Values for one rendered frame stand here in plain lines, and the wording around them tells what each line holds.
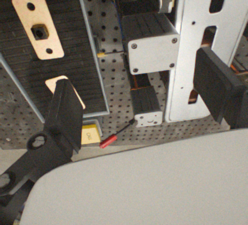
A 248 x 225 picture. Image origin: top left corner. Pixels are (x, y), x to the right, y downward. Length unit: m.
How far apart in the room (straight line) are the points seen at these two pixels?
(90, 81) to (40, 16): 0.12
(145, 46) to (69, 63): 0.14
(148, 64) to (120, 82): 0.56
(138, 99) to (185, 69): 0.17
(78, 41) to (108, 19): 0.48
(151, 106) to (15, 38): 0.41
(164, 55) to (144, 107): 0.24
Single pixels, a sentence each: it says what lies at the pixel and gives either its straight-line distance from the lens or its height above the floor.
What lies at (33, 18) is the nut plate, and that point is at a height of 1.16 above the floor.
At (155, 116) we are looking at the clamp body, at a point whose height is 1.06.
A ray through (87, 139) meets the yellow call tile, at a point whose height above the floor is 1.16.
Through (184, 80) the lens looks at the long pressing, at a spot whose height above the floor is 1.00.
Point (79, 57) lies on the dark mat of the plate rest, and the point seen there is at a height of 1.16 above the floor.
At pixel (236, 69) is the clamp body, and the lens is 0.77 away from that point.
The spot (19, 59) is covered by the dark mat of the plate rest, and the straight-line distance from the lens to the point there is 0.31.
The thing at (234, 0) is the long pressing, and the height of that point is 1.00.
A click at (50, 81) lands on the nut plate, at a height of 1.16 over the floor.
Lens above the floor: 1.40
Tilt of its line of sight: 45 degrees down
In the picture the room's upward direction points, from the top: 172 degrees clockwise
